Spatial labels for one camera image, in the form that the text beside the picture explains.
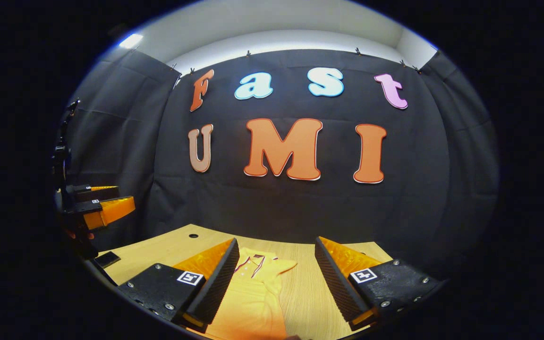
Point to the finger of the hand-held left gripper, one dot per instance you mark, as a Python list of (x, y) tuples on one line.
[(111, 210), (104, 193)]

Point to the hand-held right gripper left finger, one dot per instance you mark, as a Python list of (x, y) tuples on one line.
[(217, 288)]

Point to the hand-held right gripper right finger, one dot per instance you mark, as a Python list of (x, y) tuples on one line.
[(335, 283)]

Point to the yellow T-shirt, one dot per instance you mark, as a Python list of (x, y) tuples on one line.
[(253, 297)]

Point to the flat black pad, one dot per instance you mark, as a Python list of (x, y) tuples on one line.
[(106, 259)]

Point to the black backdrop cloth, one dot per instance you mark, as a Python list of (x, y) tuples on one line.
[(262, 203)]

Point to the white ceiling light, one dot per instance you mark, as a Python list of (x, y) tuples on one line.
[(131, 40)]

